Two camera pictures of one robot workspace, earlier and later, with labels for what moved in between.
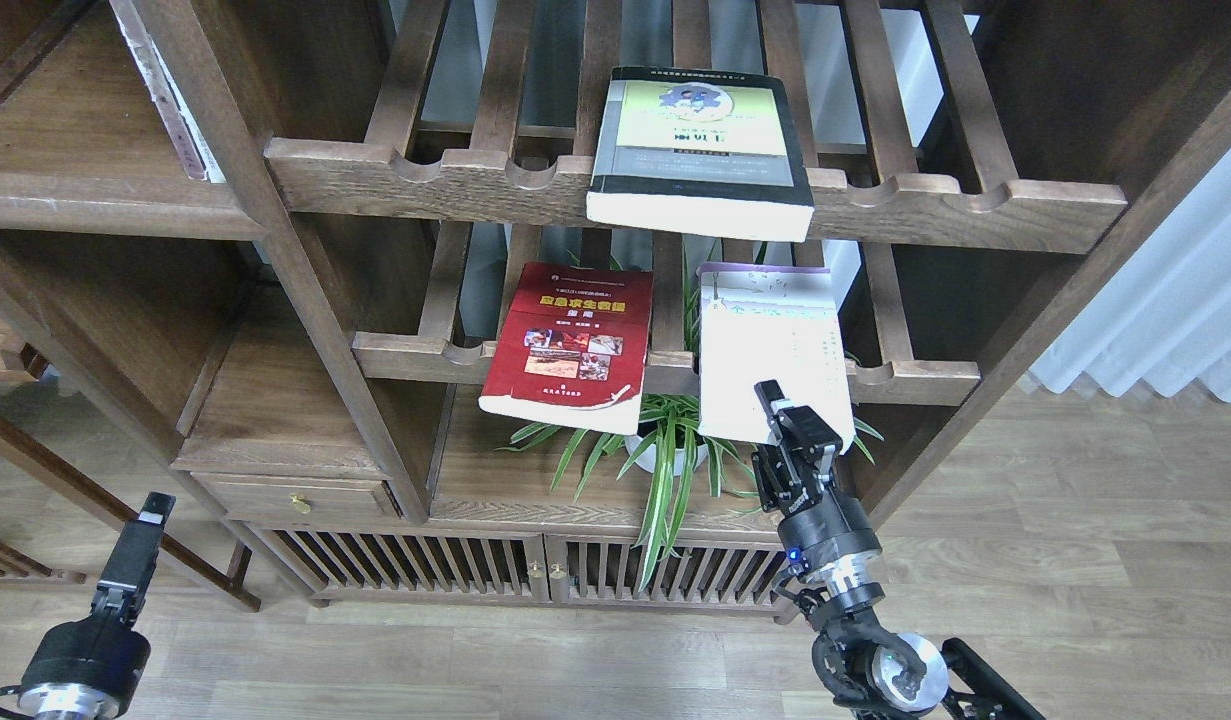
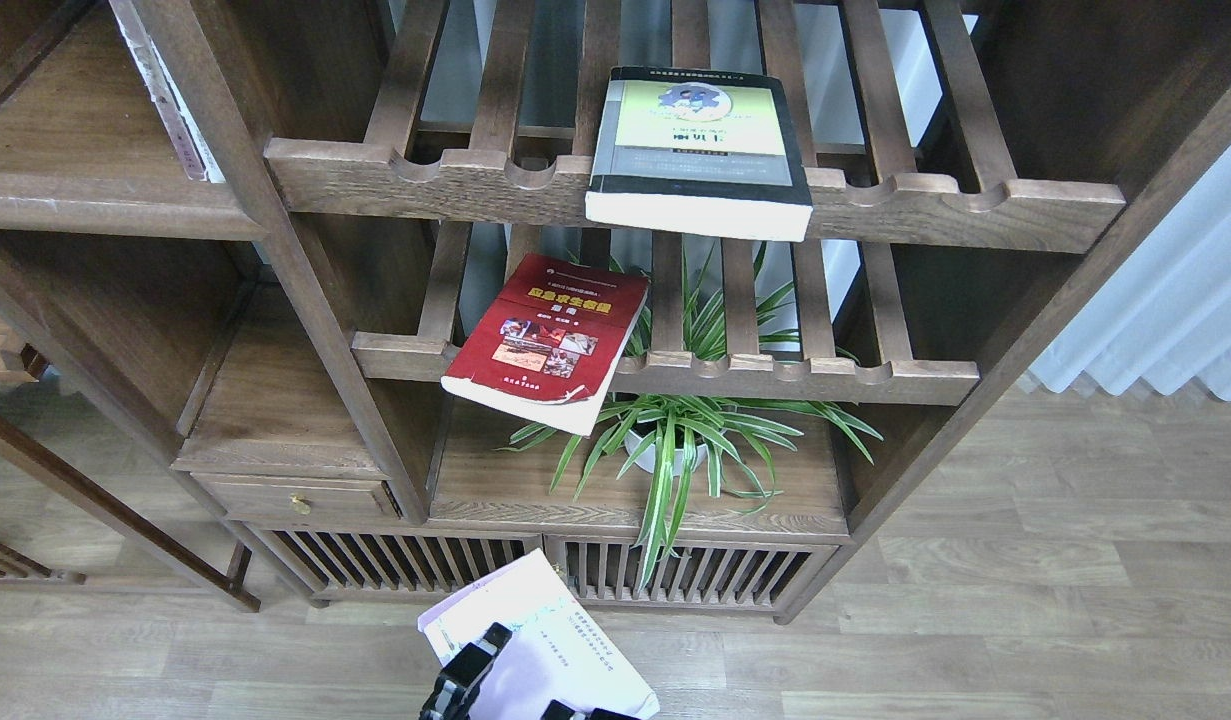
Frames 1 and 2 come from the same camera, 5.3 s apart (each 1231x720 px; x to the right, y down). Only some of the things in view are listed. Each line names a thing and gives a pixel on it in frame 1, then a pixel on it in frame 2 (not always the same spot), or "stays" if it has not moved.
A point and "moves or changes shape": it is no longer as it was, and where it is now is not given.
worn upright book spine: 200,161 stays
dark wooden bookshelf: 640,302 stays
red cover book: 572,348 moves or changes shape
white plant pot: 648,460 stays
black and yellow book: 700,152 stays
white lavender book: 764,322 → 557,653
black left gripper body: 99,649 → 451,695
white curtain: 1181,310 stays
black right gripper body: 822,522 → 558,710
